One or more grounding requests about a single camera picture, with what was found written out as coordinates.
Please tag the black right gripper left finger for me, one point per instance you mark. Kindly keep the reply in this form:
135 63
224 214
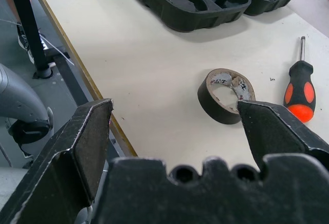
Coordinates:
64 162

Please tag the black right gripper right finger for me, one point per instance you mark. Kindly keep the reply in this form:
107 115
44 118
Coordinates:
272 131

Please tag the black electrical tape roll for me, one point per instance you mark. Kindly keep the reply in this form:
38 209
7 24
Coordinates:
213 105

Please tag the black tool case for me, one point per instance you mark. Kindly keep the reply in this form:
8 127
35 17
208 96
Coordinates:
185 10

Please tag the silver robot body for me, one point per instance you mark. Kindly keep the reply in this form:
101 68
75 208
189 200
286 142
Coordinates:
18 98

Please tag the black and white sneaker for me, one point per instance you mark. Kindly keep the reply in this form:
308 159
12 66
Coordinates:
23 39

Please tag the black metal stand pole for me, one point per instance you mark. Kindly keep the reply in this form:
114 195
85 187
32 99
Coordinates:
28 23

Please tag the black table frame bar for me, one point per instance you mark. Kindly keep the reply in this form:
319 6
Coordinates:
69 80

